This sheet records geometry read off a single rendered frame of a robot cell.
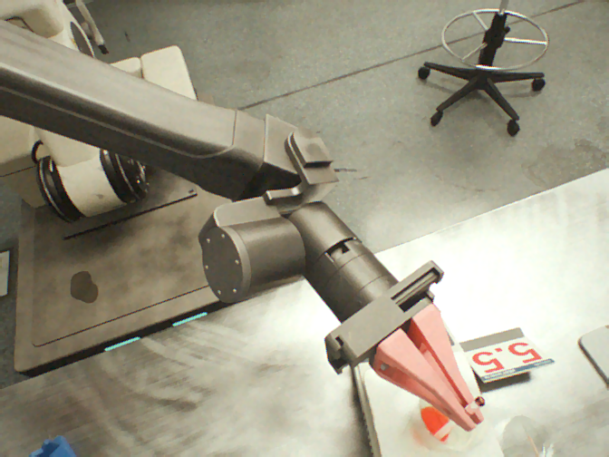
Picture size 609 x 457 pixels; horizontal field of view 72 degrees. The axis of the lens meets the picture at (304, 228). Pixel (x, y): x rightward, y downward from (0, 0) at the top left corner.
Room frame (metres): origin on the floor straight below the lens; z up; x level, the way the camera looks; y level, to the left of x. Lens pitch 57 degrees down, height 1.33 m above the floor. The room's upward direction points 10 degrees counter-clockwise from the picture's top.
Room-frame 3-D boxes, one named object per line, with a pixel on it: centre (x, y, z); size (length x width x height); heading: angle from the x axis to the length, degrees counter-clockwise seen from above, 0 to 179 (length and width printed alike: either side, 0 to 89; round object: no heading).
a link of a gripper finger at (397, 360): (0.07, -0.08, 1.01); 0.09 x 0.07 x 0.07; 26
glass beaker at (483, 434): (0.05, -0.10, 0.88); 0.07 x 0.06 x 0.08; 16
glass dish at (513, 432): (0.02, -0.21, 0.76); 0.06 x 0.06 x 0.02
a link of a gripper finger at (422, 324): (0.06, -0.06, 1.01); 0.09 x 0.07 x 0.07; 26
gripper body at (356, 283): (0.13, -0.04, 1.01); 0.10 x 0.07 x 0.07; 116
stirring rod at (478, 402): (0.03, -0.08, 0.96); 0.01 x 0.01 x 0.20; 26
